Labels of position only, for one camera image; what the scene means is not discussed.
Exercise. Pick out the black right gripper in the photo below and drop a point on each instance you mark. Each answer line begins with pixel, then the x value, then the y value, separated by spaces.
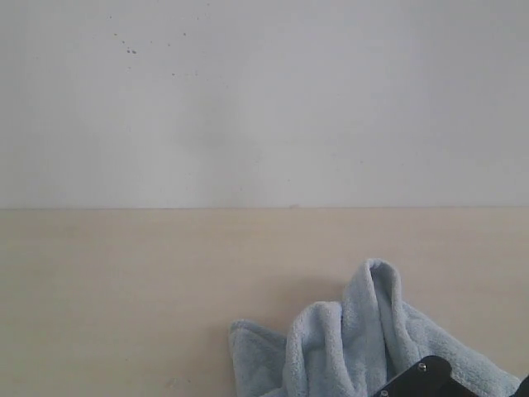
pixel 452 375

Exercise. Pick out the light blue terry towel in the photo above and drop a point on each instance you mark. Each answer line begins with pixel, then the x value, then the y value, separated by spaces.
pixel 354 346

